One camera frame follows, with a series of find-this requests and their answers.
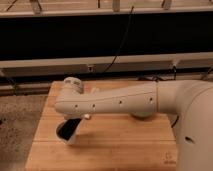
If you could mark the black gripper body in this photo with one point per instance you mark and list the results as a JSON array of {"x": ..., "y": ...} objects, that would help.
[{"x": 66, "y": 129}]

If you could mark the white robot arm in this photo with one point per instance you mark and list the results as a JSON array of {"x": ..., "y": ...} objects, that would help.
[{"x": 190, "y": 100}]

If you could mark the white eraser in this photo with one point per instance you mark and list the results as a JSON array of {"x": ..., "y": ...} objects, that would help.
[{"x": 94, "y": 90}]

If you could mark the wooden cutting board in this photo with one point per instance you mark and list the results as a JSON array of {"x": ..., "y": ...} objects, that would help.
[{"x": 112, "y": 142}]

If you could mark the green bowl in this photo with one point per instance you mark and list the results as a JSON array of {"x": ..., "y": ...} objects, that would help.
[{"x": 141, "y": 115}]

